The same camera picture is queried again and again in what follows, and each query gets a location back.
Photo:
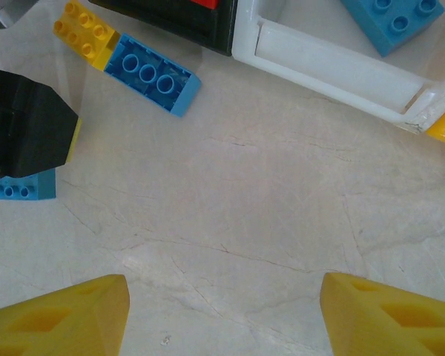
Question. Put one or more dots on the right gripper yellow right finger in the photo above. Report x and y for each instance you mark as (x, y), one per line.
(393, 326)

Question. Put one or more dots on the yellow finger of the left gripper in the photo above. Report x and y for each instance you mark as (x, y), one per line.
(29, 130)

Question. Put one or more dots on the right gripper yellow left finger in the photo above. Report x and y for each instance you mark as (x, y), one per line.
(59, 326)

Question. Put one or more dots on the long blue lego brick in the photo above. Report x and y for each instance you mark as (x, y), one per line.
(22, 189)
(148, 74)

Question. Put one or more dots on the red lego brick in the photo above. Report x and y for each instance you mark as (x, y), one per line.
(205, 3)

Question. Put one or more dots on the small blue lego brick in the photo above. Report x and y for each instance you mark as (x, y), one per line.
(393, 33)

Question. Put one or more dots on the yellow lego brick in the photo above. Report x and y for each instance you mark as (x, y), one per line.
(81, 26)

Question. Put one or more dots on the black plastic bin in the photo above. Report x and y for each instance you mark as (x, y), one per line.
(163, 18)

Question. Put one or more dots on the white plastic bin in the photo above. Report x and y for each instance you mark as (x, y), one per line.
(319, 66)

